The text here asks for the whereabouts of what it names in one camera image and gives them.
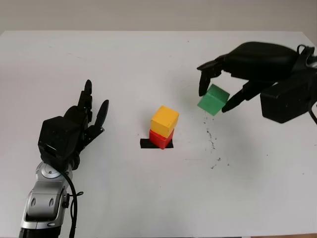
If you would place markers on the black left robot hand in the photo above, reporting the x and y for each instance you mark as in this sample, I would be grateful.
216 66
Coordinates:
76 119

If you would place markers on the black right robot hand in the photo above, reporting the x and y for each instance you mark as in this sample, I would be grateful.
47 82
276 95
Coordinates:
255 62

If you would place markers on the green wooden cube block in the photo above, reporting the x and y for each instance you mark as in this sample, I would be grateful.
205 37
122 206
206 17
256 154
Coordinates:
213 100

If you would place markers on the red wooden cube block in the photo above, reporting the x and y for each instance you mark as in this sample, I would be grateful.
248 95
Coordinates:
161 141

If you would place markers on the yellow wooden cube block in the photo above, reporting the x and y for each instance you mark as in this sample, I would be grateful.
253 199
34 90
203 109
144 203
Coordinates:
164 121

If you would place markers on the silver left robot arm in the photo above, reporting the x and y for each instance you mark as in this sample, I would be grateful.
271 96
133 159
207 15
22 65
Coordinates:
44 198

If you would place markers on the black tape strip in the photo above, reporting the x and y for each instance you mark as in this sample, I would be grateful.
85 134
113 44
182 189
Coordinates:
146 144

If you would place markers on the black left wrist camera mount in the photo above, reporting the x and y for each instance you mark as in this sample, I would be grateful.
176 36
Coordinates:
59 141

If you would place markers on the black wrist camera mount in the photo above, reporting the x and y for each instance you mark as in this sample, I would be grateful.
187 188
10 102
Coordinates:
59 141
289 99

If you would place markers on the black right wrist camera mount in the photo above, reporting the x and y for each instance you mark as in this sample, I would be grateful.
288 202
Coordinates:
289 99

